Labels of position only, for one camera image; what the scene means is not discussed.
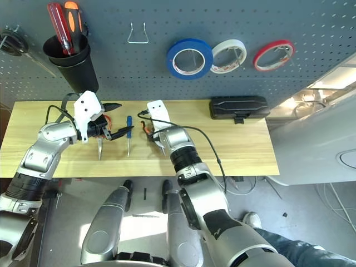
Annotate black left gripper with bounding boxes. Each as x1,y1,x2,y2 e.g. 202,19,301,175
86,102,136,141

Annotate orange black handled screwdriver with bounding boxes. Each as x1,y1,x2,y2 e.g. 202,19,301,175
63,1,89,53

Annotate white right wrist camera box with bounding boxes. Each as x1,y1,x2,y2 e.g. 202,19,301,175
146,100,172,133

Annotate wire pliers holder hook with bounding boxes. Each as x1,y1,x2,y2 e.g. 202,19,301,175
127,22,149,45

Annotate grey metal pegboard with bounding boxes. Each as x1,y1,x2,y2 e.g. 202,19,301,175
0,0,356,102

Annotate blue handled screwdriver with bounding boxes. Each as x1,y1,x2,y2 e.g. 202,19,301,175
126,115,134,157

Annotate red tape roll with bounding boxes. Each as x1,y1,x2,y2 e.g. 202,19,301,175
252,39,295,73

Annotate silver right robot leg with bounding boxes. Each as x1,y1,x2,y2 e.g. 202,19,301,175
162,179,205,267

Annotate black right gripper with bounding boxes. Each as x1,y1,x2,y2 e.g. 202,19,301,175
147,130,162,143

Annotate white desk with oval cutout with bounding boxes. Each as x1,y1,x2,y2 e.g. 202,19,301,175
268,91,356,186

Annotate metal tape hook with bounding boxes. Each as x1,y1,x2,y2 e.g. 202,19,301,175
274,46,295,66
226,47,245,66
189,50,205,70

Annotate red handled screwdriver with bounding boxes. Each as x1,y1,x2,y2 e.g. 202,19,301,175
46,3,75,56

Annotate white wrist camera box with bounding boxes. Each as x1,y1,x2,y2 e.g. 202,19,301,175
73,91,106,144
146,100,172,133

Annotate black plastic tool case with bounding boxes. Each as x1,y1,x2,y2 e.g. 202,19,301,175
209,96,271,125

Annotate silver left robot leg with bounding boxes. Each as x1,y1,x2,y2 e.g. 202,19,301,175
80,180,134,265

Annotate robot torso black grey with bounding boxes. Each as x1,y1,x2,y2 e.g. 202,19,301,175
115,251,170,267

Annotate blue tape roll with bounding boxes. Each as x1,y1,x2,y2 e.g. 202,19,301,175
166,38,214,82

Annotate black tape roll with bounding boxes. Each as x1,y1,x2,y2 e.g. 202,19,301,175
0,25,29,56

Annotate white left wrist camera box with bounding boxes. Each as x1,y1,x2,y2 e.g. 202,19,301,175
73,91,106,144

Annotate silver robot leg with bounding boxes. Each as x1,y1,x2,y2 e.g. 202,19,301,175
80,180,134,265
162,179,205,267

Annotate white tape roll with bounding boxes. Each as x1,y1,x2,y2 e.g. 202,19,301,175
210,38,248,75

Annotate white person shoe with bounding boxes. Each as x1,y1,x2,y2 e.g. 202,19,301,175
241,211,263,230

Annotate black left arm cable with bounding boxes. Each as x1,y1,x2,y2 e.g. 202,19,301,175
45,93,81,126

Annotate white floor cable bundle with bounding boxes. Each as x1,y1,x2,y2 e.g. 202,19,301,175
314,182,356,231

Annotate orange black needle-nose pliers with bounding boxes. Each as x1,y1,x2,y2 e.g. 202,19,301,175
140,121,167,157

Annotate black tool cup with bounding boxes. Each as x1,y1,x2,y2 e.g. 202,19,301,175
42,34,100,94

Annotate red handled scissors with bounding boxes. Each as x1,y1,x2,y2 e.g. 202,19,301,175
96,116,114,161

